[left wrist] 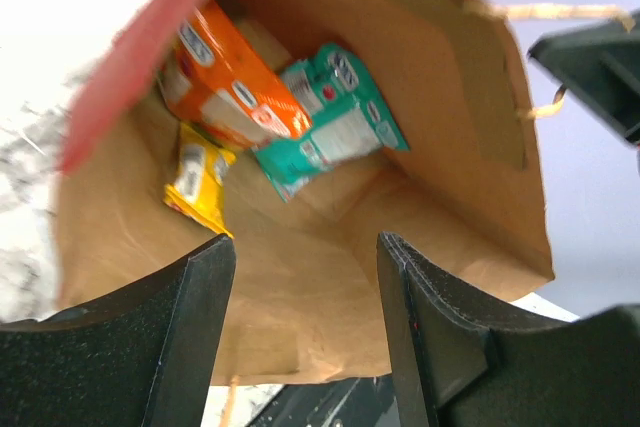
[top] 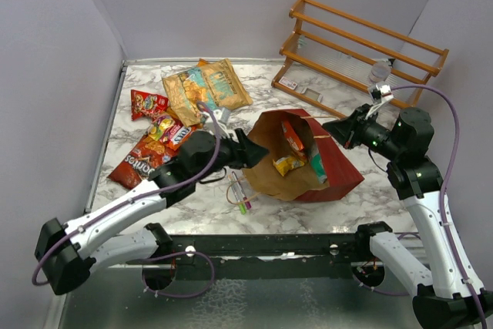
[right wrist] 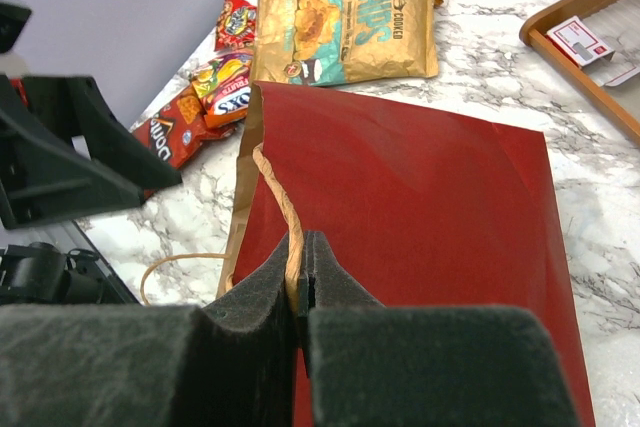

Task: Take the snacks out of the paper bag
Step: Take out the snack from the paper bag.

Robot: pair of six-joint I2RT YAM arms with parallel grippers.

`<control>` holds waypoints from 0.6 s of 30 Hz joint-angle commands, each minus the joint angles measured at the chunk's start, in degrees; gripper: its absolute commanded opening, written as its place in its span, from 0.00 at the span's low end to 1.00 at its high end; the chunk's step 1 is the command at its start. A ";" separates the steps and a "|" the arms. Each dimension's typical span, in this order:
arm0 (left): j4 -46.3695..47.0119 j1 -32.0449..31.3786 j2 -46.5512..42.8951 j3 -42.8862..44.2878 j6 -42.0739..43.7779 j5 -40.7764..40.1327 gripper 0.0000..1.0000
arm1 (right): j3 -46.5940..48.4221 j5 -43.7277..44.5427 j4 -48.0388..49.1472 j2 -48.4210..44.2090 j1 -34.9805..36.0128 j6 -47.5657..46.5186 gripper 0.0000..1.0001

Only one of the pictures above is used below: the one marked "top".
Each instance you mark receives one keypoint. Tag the red doritos chip bag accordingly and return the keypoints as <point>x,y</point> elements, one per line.
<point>147,155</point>

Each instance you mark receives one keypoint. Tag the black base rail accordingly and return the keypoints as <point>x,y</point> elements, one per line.
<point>258,256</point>

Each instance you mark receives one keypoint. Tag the yellow m&m's packet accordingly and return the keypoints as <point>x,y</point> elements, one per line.
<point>286,164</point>

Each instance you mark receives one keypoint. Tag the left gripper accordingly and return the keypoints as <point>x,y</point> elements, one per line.
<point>240,150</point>

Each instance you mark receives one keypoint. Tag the open small cardboard box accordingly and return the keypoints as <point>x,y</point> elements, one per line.
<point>312,94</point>

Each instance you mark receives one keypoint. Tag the colourful orange candy bag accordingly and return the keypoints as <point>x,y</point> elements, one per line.
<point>170,131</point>

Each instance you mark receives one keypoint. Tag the purple cap marker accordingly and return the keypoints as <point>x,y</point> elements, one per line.
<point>241,191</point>

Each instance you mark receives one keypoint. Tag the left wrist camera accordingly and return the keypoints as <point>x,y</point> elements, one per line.
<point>222,117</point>

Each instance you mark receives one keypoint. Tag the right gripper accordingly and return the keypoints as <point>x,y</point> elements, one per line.
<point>348,130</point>

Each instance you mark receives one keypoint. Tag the red white small box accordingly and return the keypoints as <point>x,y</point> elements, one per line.
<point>287,83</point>

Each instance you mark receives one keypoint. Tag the red brown paper bag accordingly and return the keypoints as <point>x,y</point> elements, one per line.
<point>300,184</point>

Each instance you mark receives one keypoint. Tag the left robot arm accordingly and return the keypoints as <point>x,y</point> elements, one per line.
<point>67,253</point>

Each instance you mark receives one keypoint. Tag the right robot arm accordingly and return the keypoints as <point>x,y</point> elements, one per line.
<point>446,293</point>

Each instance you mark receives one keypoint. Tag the yellow kettle chips bag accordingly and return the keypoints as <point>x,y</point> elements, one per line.
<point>202,62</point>

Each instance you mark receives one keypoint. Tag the clear plastic cup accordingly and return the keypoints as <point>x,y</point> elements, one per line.
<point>380,71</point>

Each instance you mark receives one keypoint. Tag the wooden shelf rack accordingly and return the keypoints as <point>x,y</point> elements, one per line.
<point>343,48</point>

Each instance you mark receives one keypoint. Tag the orange white snack box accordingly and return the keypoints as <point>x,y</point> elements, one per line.
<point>293,140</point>

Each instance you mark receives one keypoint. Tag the red cheez-it snack bag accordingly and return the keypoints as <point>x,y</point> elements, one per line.
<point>146,104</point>

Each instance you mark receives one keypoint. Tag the green cap marker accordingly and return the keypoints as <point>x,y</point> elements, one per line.
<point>237,196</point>

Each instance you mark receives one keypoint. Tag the teal white snack bag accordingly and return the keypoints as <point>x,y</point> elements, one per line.
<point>317,164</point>

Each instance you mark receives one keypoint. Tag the gold foil snack bag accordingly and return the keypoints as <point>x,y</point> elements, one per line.
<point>215,84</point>

